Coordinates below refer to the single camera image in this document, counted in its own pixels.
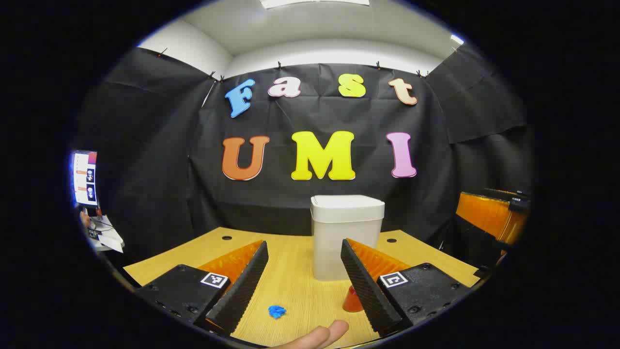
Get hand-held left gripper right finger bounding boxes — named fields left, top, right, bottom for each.
left=341, top=238, right=473, bottom=337

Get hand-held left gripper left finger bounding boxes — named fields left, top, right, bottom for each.
left=136, top=240, right=269, bottom=337

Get red pop can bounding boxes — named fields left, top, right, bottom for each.
left=342, top=285, right=365, bottom=313

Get white desktop garbage bin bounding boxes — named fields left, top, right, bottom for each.
left=310, top=195, right=386, bottom=282

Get wooden desktop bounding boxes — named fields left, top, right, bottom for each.
left=124, top=227, right=481, bottom=349

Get white paper sheets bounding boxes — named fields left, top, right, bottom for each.
left=96, top=216, right=124, bottom=254

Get white side desk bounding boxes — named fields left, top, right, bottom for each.
left=80, top=208, right=125, bottom=254

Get computer monitor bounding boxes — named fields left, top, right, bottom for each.
left=72, top=150, right=99, bottom=208

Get ceiling light panel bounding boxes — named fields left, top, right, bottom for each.
left=259, top=0, right=371, bottom=9

